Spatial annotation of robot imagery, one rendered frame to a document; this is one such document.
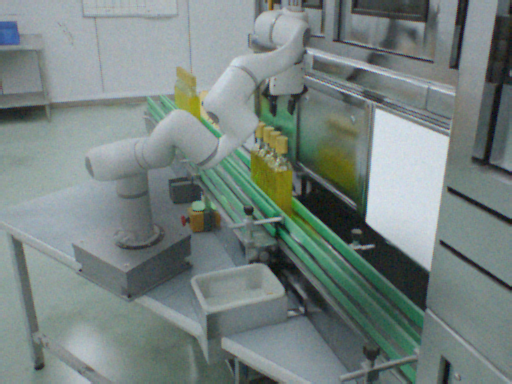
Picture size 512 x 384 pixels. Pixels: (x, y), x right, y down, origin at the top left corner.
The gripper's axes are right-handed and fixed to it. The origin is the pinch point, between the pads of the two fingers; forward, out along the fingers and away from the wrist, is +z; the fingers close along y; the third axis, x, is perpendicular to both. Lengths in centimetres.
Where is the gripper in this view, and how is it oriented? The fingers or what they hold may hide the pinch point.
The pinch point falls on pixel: (282, 108)
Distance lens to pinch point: 155.6
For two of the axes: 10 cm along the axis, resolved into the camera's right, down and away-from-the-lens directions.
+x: 3.3, 5.8, -7.4
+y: -9.4, 1.3, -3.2
